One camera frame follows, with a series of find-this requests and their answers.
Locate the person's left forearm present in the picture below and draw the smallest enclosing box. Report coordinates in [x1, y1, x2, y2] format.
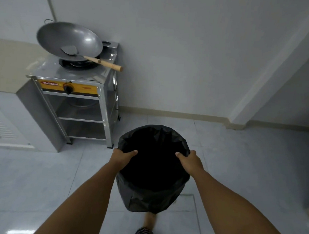
[32, 156, 122, 234]

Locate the person's right hand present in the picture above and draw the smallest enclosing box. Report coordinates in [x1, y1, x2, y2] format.
[174, 149, 206, 177]

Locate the person's left hand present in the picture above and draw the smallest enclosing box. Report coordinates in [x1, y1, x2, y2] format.
[109, 148, 138, 173]

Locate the person's right forearm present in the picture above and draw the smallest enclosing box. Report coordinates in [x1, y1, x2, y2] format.
[185, 168, 309, 234]

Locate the grey metal wok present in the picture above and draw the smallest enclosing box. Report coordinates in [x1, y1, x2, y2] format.
[34, 18, 106, 64]

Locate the wooden handled metal spatula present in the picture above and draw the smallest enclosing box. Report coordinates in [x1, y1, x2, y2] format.
[59, 45, 125, 72]

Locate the black trash bag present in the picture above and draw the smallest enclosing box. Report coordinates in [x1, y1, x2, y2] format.
[112, 122, 195, 218]

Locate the white louvered door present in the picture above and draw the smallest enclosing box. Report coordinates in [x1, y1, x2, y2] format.
[0, 92, 39, 149]

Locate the person's leg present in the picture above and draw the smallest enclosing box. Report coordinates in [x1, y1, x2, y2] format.
[142, 212, 159, 232]

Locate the stainless steel gas stove stand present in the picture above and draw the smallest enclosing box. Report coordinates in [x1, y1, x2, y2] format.
[12, 34, 126, 157]

